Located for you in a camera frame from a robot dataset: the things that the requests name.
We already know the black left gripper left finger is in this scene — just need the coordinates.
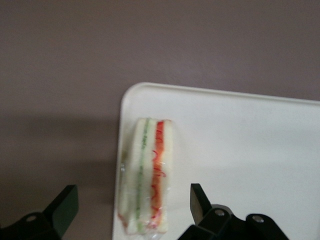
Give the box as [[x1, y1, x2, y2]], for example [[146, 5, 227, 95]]
[[9, 184, 80, 240]]

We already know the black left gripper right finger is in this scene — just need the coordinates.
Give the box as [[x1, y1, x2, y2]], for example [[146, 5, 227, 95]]
[[177, 183, 236, 240]]

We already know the triangle sandwich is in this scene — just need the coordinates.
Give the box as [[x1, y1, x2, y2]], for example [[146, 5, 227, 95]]
[[117, 116, 180, 237]]

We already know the cream plastic tray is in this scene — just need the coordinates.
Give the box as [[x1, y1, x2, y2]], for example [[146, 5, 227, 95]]
[[111, 82, 320, 240]]

